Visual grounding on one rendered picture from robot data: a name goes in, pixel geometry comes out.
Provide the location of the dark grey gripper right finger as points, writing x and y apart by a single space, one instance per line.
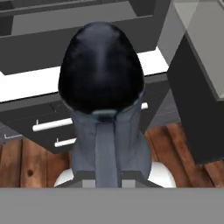
137 180

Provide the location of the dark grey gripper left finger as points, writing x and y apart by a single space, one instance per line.
78 181

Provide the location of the white round thing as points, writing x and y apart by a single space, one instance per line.
163 176

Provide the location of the dark drawer front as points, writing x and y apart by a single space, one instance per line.
32 112
62 132

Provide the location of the grey cupboard door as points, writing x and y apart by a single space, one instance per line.
8 131

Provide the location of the dark tall cabinet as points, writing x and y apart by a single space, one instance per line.
194 116

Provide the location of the black and grey egg-shaped thing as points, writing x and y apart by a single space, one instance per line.
100 73

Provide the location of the dark wall cupboard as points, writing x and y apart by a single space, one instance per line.
38 49

